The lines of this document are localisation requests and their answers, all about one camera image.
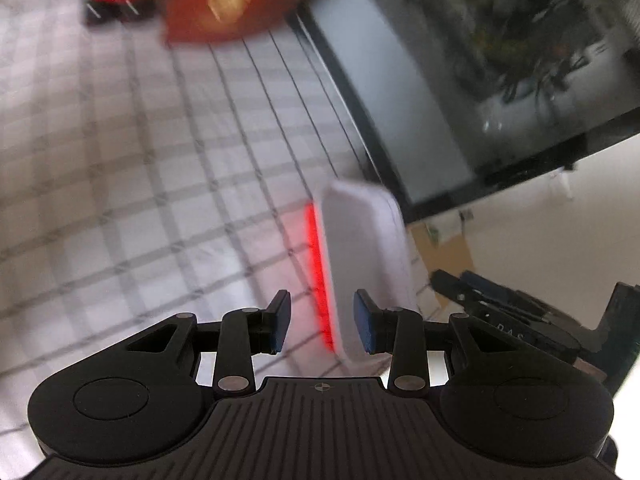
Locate red-brown snack box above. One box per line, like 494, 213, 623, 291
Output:
161, 0, 333, 47

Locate white grid-pattern tablecloth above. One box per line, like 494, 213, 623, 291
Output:
0, 0, 401, 476

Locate white plate with red underside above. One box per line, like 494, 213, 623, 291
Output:
303, 179, 420, 367

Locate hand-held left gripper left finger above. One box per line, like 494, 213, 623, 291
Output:
125, 289, 293, 397

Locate brown cardboard piece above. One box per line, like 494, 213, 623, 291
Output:
406, 222, 475, 317

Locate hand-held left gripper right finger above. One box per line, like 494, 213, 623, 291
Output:
352, 289, 523, 399

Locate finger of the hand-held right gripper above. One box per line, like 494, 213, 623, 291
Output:
460, 270, 551, 326
429, 269, 583, 364

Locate black television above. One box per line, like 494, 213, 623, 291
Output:
285, 0, 640, 223

